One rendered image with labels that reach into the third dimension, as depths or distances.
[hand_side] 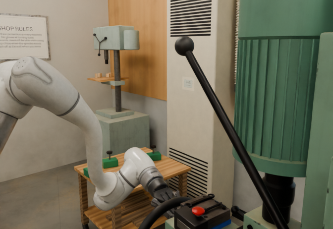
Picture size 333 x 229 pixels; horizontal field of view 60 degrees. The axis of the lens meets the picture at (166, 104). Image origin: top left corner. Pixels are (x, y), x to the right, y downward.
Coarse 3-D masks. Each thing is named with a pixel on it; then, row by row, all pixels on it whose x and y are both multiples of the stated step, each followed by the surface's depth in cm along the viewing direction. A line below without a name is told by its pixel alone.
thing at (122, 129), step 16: (96, 32) 287; (112, 32) 266; (128, 32) 254; (96, 48) 291; (112, 48) 270; (128, 48) 257; (96, 80) 284; (112, 80) 288; (96, 112) 299; (112, 112) 290; (128, 112) 292; (112, 128) 268; (128, 128) 280; (144, 128) 294; (112, 144) 270; (128, 144) 283; (144, 144) 297
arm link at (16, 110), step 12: (0, 72) 88; (0, 84) 86; (0, 96) 86; (12, 96) 86; (0, 108) 86; (12, 108) 87; (24, 108) 90; (0, 120) 87; (12, 120) 89; (0, 132) 87; (0, 144) 87
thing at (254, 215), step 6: (252, 210) 60; (258, 210) 59; (246, 216) 58; (252, 216) 57; (258, 216) 57; (246, 222) 58; (252, 222) 57; (258, 222) 56; (264, 222) 55; (294, 222) 55; (246, 228) 58; (252, 228) 57; (258, 228) 56; (264, 228) 54; (270, 228) 54; (276, 228) 54; (294, 228) 54
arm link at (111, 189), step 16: (80, 96) 90; (80, 112) 90; (96, 128) 98; (96, 144) 101; (96, 160) 105; (96, 176) 109; (112, 176) 117; (96, 192) 119; (112, 192) 114; (128, 192) 119
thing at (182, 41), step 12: (180, 48) 50; (192, 48) 50; (192, 60) 49; (204, 84) 47; (216, 96) 46; (216, 108) 45; (228, 120) 44; (228, 132) 44; (240, 144) 43; (240, 156) 42; (252, 168) 41; (252, 180) 41; (264, 192) 40; (276, 216) 38; (288, 228) 38
